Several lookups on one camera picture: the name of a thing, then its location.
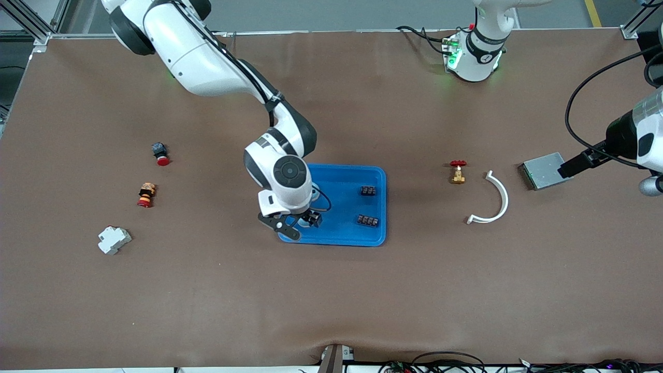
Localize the black left base cable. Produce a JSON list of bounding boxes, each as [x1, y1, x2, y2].
[[396, 25, 451, 55]]

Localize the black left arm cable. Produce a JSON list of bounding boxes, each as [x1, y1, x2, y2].
[[565, 44, 663, 169]]

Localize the black looped cable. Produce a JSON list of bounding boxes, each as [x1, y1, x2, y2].
[[412, 352, 485, 373]]

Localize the black cable bundle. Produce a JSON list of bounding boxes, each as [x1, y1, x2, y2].
[[528, 358, 663, 373]]

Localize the red emergency push button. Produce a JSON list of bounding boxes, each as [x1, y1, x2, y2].
[[151, 142, 171, 167]]

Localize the metal table edge rail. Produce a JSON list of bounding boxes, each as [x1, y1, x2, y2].
[[49, 27, 630, 39]]

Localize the white curved plastic bracket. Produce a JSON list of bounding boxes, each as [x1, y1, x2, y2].
[[467, 170, 510, 225]]

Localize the red orange black switch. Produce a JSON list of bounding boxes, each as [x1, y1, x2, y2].
[[137, 182, 157, 208]]

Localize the grey metal electronics box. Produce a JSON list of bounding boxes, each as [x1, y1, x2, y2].
[[519, 152, 574, 191]]

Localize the blue plastic tray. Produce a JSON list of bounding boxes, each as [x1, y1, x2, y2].
[[278, 163, 387, 247]]

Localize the white circuit breaker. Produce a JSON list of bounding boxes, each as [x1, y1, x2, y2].
[[97, 226, 133, 255]]

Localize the aluminium frame post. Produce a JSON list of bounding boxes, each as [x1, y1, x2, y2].
[[0, 0, 71, 48], [619, 0, 663, 40]]

